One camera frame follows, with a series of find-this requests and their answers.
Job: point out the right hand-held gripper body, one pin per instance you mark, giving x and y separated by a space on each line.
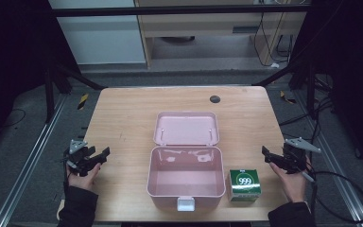
297 153

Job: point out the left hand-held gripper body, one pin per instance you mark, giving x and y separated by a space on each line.
79 153

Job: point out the green and white medicine box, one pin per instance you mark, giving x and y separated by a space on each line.
244 185

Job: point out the pink plastic storage box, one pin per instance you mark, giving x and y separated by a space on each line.
186 164

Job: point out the person's right hand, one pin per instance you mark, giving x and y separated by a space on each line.
291 184

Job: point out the person's left hand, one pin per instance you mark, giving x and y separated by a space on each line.
83 180

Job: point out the yellow black floor tape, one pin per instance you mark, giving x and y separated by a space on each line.
286 98
82 101

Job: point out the black metal stand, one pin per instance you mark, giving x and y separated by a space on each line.
48 94
310 91

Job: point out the white cabinet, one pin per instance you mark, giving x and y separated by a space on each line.
100 39

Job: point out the light wooden desk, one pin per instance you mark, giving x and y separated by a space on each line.
201 28

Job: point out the aluminium floor rail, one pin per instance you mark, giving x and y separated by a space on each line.
331 164
28 164

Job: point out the black horizontal frame bar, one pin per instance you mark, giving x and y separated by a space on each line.
176 10

